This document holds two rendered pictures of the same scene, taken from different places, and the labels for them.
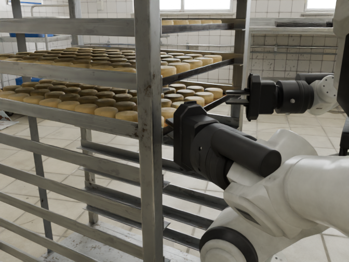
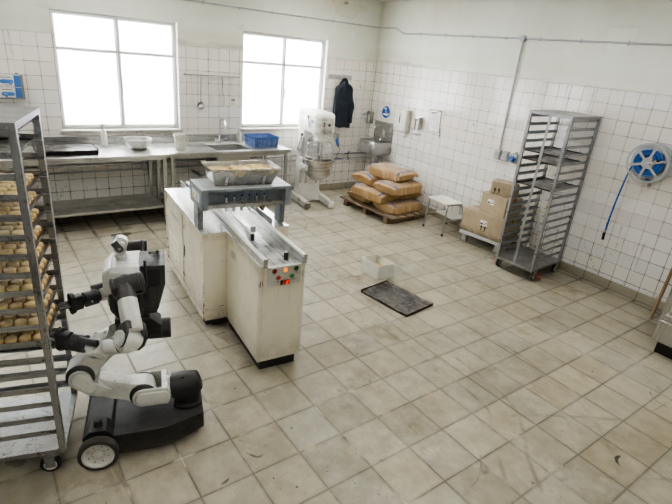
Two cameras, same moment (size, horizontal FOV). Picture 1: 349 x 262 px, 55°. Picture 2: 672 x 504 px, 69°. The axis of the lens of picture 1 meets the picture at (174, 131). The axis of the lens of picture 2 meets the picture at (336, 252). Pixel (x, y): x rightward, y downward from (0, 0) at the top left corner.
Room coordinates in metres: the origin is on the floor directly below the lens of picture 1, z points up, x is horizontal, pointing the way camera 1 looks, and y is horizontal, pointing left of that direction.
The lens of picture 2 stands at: (-1.70, 0.70, 2.19)
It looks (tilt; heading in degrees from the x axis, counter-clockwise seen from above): 22 degrees down; 309
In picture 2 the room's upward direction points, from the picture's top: 6 degrees clockwise
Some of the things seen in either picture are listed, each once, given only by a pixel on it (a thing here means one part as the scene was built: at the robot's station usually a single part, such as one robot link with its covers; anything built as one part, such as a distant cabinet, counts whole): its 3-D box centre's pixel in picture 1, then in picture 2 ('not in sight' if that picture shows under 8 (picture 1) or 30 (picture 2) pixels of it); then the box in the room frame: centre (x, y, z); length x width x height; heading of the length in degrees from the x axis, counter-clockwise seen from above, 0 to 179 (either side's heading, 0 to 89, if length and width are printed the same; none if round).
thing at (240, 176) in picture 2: not in sight; (241, 173); (1.26, -1.69, 1.25); 0.56 x 0.29 x 0.14; 71
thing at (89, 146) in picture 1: (146, 159); (4, 349); (1.06, 0.10, 0.51); 0.64 x 0.03 x 0.03; 60
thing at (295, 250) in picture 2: not in sight; (252, 213); (1.32, -1.86, 0.87); 2.01 x 0.03 x 0.07; 161
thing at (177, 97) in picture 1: (173, 99); not in sight; (0.82, 0.00, 0.78); 0.05 x 0.05 x 0.02
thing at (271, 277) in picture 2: not in sight; (284, 274); (0.43, -1.41, 0.77); 0.24 x 0.04 x 0.14; 71
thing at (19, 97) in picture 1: (19, 99); not in sight; (0.83, 0.39, 0.78); 0.05 x 0.05 x 0.02
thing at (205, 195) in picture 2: not in sight; (240, 203); (1.26, -1.69, 1.01); 0.72 x 0.33 x 0.34; 71
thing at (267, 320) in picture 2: not in sight; (262, 293); (0.78, -1.52, 0.45); 0.70 x 0.34 x 0.90; 161
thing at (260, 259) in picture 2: not in sight; (218, 216); (1.41, -1.59, 0.87); 2.01 x 0.03 x 0.07; 161
